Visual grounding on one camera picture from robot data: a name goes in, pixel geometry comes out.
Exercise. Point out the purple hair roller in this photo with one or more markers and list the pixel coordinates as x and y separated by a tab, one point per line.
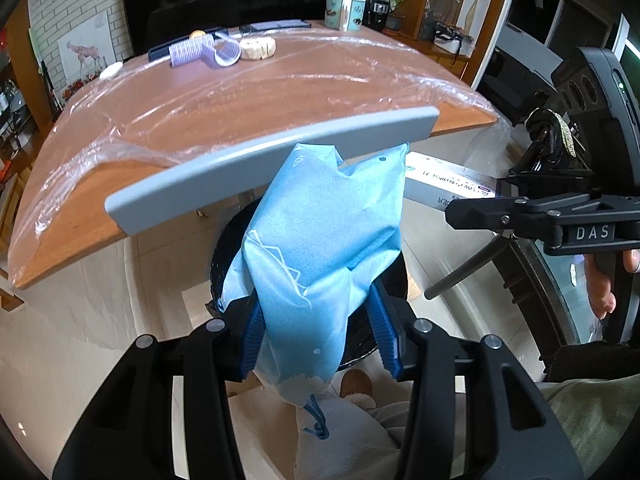
227	54
187	52

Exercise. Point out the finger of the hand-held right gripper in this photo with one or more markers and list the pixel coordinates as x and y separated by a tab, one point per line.
550	180
500	212

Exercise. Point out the butterfly print box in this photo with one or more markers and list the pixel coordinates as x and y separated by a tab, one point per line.
345	12

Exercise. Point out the grey curved plastic bar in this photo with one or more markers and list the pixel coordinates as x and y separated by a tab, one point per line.
250	160

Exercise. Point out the black coffee machine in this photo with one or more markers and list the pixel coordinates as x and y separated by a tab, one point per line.
378	10

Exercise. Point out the clear plastic sheet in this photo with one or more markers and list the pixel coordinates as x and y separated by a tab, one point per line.
250	95

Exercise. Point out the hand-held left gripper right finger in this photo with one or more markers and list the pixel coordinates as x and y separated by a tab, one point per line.
382	330

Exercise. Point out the black trash bin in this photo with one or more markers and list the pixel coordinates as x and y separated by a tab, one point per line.
225	260

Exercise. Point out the small green potted plant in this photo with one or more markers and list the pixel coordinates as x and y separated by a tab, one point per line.
397	2

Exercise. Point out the white cardboard box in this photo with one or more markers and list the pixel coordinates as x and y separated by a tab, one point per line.
440	175

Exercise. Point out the blue-cased tablet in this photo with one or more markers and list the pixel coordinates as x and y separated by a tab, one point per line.
160	50

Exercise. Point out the giraffe picture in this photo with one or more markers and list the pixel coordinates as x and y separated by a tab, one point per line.
87	52

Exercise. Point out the light blue packet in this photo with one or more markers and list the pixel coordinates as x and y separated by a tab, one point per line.
320	250

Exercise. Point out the person's green garment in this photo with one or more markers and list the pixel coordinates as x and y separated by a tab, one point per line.
600	430

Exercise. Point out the beige fuzzy slipper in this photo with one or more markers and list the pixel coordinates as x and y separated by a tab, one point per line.
357	387

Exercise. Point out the person's white trouser leg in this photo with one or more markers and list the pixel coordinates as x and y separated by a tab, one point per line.
350	440

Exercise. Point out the framed flower panel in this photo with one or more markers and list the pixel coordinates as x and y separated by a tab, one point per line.
80	85

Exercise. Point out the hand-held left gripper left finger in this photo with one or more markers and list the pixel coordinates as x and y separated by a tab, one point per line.
252	345

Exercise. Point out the black smartphone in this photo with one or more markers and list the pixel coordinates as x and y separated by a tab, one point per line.
275	26

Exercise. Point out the black tripod leg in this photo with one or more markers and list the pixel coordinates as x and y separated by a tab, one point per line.
470	267

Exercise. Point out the yellow plastic cup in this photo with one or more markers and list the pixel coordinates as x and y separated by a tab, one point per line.
197	34

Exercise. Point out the black bag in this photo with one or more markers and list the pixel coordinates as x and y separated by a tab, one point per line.
450	37

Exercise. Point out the person's right hand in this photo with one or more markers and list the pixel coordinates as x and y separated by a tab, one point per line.
597	285

